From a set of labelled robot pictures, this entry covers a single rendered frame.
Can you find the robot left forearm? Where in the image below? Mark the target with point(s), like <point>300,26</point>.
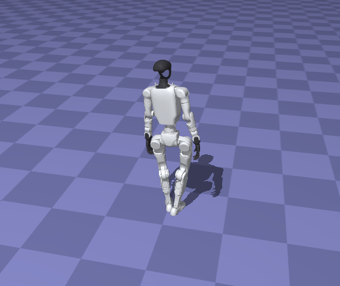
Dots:
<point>148,125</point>

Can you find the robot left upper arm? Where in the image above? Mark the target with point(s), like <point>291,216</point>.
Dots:
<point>149,112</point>

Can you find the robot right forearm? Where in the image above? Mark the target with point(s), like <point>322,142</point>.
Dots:
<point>192,127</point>

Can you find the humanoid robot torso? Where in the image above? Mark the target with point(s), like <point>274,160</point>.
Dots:
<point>167,110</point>

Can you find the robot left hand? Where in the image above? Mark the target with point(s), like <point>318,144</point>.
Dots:
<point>148,145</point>

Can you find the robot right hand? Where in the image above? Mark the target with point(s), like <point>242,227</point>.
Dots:
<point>197,149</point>

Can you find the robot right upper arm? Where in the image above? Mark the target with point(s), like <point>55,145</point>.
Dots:
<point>183,94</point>

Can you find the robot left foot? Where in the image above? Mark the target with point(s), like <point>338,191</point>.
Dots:
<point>169,206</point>

